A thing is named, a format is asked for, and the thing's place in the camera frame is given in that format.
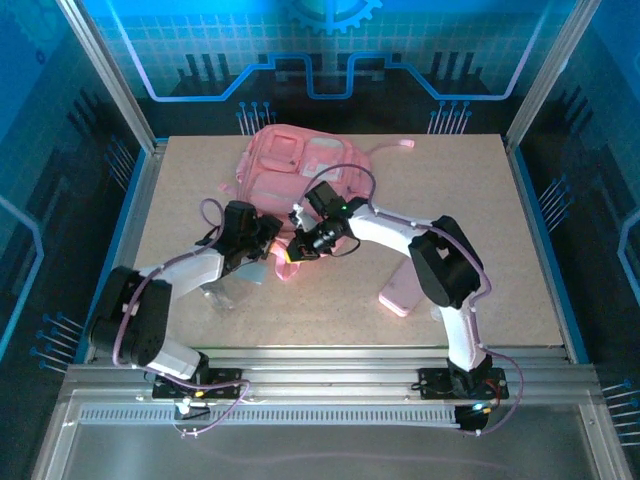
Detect light blue sticky notes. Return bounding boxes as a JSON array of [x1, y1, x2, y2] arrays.
[[234, 262, 269, 284]]

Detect clear plastic bag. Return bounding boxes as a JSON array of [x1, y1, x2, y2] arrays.
[[199, 277, 251, 311]]

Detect pink backpack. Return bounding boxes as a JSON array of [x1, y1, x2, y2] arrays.
[[218, 124, 416, 281]]

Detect pink pencil case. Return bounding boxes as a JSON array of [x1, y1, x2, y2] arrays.
[[378, 259, 426, 319]]

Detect grey metal bench plate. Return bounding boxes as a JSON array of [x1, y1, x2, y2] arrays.
[[29, 389, 636, 480]]

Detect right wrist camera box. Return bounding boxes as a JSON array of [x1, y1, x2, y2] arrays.
[[289, 203, 314, 231]]

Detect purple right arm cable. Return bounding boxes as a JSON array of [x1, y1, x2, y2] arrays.
[[297, 164, 524, 436]]

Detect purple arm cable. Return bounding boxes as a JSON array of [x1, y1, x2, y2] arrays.
[[297, 164, 524, 436], [113, 198, 251, 436]]

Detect aluminium cross rail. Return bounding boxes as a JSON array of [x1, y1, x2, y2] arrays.
[[64, 344, 601, 401]]

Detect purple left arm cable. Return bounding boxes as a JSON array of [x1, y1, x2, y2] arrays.
[[113, 198, 251, 436]]

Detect slotted grey cable duct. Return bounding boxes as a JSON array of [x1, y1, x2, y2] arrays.
[[79, 405, 464, 427]]

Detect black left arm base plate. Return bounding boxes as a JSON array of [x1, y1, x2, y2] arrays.
[[151, 367, 244, 400]]

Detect black cable connector block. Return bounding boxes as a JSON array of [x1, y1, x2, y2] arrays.
[[174, 399, 211, 421], [454, 403, 489, 435]]

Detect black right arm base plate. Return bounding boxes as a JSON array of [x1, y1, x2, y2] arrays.
[[418, 367, 510, 400]]

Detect aluminium frame post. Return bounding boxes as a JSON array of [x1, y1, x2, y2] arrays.
[[57, 0, 159, 151], [503, 0, 604, 151]]

